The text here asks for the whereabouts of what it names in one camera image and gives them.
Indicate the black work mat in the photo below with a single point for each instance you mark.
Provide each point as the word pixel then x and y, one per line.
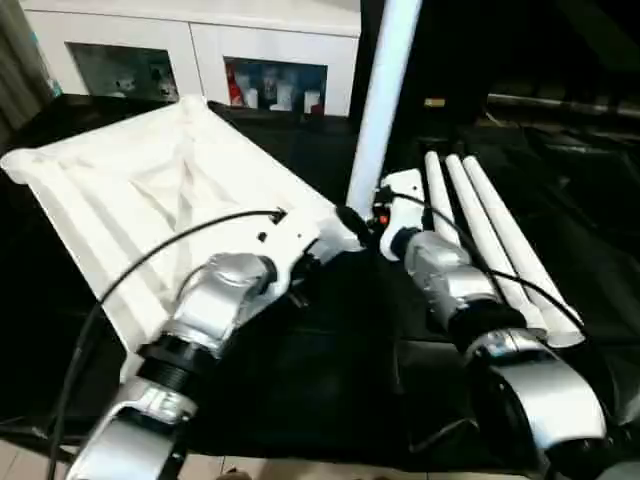
pixel 325 360

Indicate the red white bottle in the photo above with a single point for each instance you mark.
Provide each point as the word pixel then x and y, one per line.
pixel 233 87

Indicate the white plastic table top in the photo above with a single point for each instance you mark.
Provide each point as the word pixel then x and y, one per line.
pixel 140 190

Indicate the grey curtain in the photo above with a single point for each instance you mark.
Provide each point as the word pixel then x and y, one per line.
pixel 17 75

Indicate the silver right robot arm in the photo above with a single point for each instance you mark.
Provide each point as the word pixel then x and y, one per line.
pixel 460 280

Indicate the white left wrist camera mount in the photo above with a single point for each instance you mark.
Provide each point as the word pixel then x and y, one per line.
pixel 285 240

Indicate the white glass door cabinet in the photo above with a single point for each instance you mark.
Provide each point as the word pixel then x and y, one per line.
pixel 200 35

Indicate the small yellow label tag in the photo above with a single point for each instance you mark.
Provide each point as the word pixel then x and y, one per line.
pixel 435 102

